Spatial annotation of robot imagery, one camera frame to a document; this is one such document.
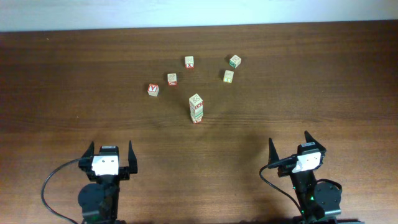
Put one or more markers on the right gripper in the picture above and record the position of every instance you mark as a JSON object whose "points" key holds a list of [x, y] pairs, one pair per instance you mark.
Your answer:
{"points": [[285, 167]]}

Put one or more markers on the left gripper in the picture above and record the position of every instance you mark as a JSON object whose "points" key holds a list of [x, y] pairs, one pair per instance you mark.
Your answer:
{"points": [[83, 163]]}

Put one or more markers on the butterfly picture block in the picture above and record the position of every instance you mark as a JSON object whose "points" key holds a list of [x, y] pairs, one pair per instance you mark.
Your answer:
{"points": [[197, 120]]}

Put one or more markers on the red letter I block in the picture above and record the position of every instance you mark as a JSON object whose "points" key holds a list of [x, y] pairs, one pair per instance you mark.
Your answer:
{"points": [[196, 110]]}

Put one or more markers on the red bottom picture block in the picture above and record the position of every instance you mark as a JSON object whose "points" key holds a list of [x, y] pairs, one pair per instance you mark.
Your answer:
{"points": [[195, 102]]}

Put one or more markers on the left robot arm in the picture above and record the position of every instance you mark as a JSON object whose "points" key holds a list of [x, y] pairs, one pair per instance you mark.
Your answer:
{"points": [[99, 199]]}

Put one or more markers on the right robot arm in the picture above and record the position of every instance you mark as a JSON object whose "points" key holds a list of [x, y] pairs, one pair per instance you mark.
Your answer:
{"points": [[318, 200]]}

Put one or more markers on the red letter A block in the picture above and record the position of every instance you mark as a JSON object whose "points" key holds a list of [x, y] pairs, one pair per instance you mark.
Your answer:
{"points": [[153, 89]]}

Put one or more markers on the yellow bottom number block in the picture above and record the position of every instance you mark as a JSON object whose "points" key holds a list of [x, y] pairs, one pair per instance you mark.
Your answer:
{"points": [[228, 76]]}

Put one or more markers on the snail picture block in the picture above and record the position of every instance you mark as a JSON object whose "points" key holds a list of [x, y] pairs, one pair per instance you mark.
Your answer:
{"points": [[172, 79]]}

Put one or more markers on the green side picture block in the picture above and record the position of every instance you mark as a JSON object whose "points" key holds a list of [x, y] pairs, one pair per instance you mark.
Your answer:
{"points": [[235, 61]]}

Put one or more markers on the top red X block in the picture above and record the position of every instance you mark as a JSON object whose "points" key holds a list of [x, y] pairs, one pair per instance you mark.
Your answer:
{"points": [[189, 62]]}

